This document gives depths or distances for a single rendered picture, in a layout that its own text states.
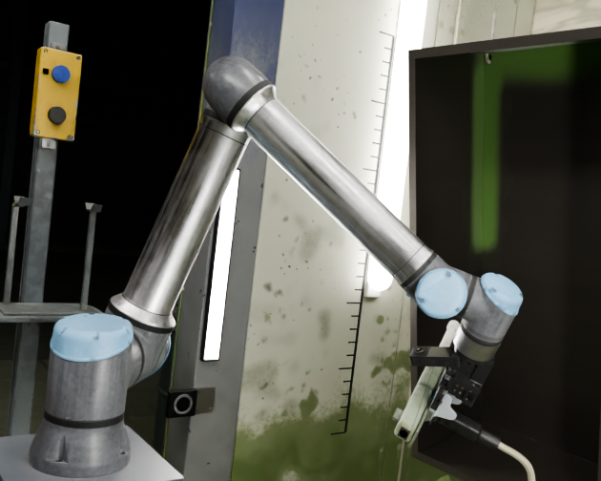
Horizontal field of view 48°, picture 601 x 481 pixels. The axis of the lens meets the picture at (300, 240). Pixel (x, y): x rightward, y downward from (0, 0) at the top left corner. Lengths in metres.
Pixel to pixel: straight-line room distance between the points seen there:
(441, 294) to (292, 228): 1.19
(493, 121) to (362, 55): 0.60
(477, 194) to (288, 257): 0.67
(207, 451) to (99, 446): 1.04
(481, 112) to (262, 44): 0.73
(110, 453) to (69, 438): 0.08
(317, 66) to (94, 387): 1.45
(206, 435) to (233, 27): 1.32
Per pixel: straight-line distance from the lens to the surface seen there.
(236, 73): 1.29
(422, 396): 1.58
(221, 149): 1.41
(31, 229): 2.20
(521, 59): 2.14
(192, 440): 2.33
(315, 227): 2.40
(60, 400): 1.36
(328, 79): 2.43
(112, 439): 1.38
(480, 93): 2.19
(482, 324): 1.40
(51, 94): 2.16
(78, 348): 1.32
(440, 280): 1.22
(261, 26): 2.30
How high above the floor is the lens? 1.18
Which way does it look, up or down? 3 degrees down
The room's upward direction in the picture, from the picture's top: 7 degrees clockwise
